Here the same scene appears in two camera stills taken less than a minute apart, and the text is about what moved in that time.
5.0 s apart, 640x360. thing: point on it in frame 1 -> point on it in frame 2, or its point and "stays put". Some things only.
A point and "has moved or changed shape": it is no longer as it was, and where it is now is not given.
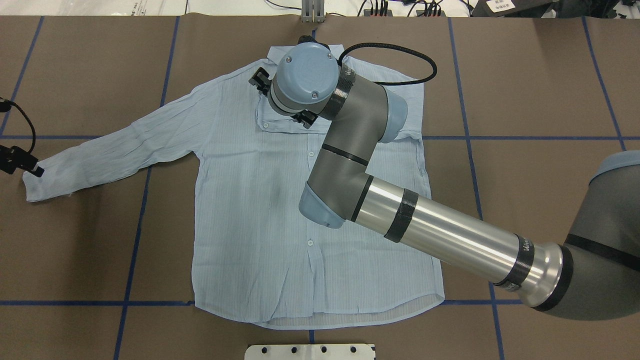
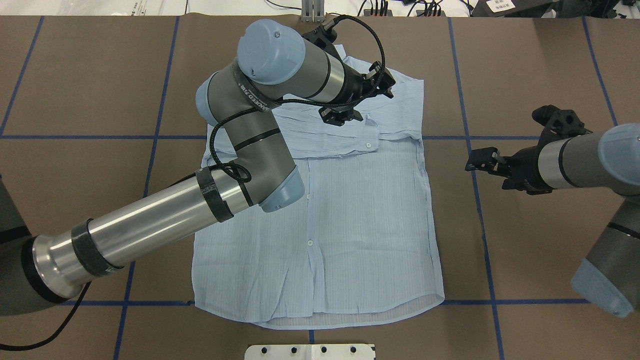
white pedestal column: (310, 352) stays put
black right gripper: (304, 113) -> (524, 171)
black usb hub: (367, 12) stays put
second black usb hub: (420, 12) stays put
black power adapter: (509, 8) stays put
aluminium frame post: (313, 11) stays put
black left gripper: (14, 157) -> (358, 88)
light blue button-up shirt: (255, 257) has moved or changed shape
